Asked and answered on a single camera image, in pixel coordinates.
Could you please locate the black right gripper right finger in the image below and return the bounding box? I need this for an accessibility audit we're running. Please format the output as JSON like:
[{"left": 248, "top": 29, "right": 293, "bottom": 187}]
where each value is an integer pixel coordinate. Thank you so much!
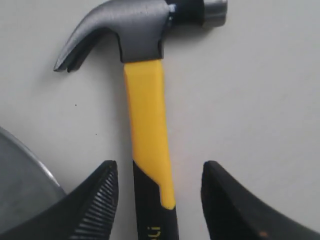
[{"left": 201, "top": 161, "right": 320, "bottom": 240}]

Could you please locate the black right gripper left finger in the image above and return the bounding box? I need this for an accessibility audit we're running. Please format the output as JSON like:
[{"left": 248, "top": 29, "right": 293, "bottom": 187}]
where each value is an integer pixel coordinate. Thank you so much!
[{"left": 0, "top": 160, "right": 118, "bottom": 240}]

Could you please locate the yellow black claw hammer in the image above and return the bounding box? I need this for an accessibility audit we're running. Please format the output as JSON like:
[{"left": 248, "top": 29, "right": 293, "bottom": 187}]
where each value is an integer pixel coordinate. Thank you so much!
[{"left": 53, "top": 0, "right": 228, "bottom": 240}]

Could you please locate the round stainless steel plate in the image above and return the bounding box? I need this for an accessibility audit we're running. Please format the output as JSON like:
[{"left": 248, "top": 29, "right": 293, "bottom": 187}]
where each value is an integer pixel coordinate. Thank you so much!
[{"left": 0, "top": 128, "right": 66, "bottom": 232}]

